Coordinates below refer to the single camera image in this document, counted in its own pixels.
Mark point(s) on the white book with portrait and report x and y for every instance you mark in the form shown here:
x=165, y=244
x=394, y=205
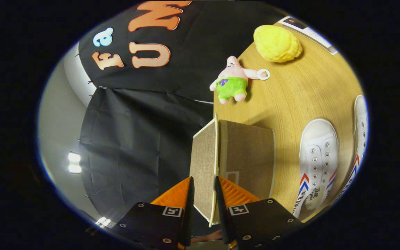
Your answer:
x=311, y=32

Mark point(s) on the pink starfish plush toy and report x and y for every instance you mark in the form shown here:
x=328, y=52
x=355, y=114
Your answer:
x=233, y=86

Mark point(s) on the brown fabric storage box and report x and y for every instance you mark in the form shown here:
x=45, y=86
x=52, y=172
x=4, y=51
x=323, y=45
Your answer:
x=248, y=152

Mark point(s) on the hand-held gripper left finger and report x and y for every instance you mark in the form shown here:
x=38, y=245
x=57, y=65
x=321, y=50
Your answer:
x=190, y=215

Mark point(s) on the black backdrop cloth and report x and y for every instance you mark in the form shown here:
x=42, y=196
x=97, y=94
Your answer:
x=144, y=139

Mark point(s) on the white canvas shoe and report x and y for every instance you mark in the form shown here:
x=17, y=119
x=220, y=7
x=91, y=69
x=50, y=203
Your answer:
x=319, y=139
x=359, y=118

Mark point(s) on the ceiling light panel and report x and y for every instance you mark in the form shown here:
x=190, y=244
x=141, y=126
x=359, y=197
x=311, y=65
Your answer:
x=102, y=221
x=74, y=163

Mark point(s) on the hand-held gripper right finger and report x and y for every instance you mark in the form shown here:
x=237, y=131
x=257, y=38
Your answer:
x=221, y=215

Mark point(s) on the yellow plush toy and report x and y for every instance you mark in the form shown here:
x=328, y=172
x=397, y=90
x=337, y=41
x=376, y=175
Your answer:
x=278, y=43

